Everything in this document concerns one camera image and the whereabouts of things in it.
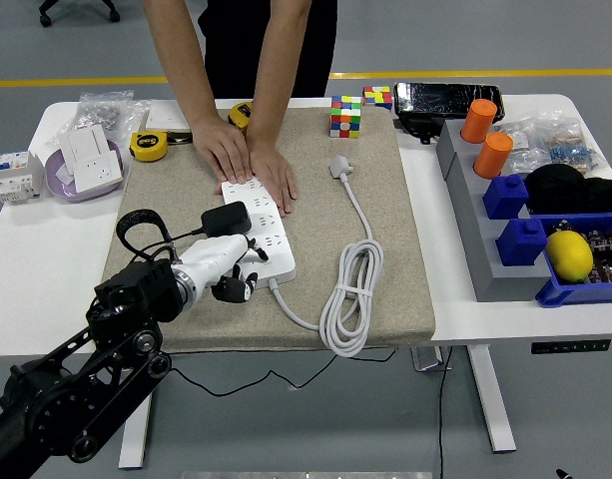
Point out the black dice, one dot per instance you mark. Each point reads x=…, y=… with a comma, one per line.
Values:
x=561, y=227

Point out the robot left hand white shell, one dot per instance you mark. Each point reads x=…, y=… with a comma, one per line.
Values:
x=215, y=254

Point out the grey stepped block holder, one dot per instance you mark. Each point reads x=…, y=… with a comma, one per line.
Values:
x=477, y=239

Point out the white table leg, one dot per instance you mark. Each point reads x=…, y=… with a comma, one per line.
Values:
x=492, y=399
x=136, y=439

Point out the black cloth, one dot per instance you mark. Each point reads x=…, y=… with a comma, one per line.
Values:
x=560, y=187

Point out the small yellow tape measure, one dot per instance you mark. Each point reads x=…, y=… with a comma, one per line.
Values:
x=240, y=112

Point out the grey-brown mat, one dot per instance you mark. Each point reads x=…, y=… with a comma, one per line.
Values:
x=225, y=324

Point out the yellow lemon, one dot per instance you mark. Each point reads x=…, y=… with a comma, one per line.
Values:
x=569, y=257

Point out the white circuit breaker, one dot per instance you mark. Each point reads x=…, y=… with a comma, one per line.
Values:
x=16, y=179

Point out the black office chair base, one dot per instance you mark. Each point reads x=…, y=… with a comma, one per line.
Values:
x=78, y=7

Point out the white power strip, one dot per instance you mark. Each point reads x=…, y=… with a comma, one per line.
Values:
x=280, y=269

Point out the black desk control panel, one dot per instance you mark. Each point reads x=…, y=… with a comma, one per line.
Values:
x=570, y=346

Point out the person's right hand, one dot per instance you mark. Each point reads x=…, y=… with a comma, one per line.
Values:
x=223, y=147

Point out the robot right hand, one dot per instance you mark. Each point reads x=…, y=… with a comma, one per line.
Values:
x=563, y=474

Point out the person's left hand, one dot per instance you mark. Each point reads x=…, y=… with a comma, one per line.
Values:
x=275, y=174

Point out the blue square block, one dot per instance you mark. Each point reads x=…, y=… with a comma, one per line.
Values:
x=522, y=242
x=505, y=195

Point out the bag of blue resistors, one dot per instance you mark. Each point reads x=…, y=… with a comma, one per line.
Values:
x=572, y=147

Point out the purple plate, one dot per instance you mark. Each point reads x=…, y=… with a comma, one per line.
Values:
x=53, y=174

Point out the person's left forearm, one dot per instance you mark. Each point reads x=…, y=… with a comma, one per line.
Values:
x=275, y=65

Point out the person's right forearm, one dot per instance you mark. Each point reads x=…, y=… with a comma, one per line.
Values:
x=181, y=55

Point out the blue plastic bin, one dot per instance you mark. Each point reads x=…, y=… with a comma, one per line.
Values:
x=575, y=294

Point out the bag of small parts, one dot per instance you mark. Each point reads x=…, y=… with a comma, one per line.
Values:
x=520, y=144

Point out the orange cylinder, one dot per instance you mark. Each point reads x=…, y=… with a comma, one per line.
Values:
x=479, y=120
x=492, y=154

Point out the person's torso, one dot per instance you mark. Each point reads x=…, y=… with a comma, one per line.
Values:
x=265, y=40

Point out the bag of metal screws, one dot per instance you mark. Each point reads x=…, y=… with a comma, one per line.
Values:
x=106, y=112

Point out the black power adapter plug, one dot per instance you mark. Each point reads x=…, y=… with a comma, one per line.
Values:
x=225, y=217

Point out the white switch box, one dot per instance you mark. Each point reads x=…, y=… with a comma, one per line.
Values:
x=83, y=142

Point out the white wall switch panel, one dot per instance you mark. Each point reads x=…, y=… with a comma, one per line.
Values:
x=163, y=117

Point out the dark capacitors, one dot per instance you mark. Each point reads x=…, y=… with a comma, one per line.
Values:
x=605, y=249

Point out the large Rubik's cube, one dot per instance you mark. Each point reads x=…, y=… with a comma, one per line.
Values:
x=345, y=117

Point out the large yellow tape measure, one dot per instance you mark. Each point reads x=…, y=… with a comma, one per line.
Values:
x=148, y=145

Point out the small Rubik's cube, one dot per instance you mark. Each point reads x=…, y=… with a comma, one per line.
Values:
x=378, y=97

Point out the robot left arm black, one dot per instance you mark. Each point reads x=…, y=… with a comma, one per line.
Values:
x=131, y=294

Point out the white wall socket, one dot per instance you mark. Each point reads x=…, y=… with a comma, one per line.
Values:
x=101, y=172

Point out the grey under-desk bracket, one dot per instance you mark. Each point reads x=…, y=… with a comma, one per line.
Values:
x=428, y=359

